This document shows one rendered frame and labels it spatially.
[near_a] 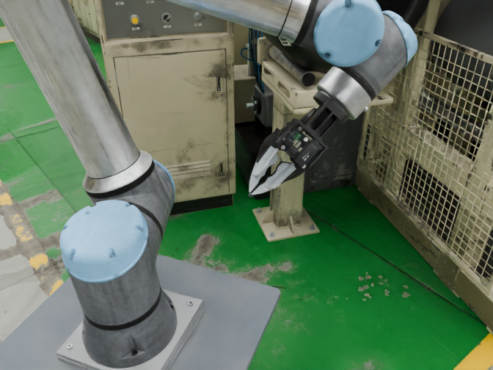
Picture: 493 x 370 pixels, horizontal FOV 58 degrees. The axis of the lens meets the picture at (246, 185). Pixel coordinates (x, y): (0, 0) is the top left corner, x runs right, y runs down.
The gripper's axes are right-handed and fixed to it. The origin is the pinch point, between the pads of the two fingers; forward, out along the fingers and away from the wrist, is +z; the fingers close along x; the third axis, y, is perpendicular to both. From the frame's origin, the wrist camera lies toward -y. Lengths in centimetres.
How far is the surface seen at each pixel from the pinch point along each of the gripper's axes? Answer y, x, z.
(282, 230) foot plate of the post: -131, 46, 21
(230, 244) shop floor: -125, 30, 41
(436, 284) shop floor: -97, 102, -10
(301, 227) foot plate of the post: -133, 53, 14
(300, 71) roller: -68, -4, -31
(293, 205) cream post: -130, 41, 8
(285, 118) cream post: -111, 8, -19
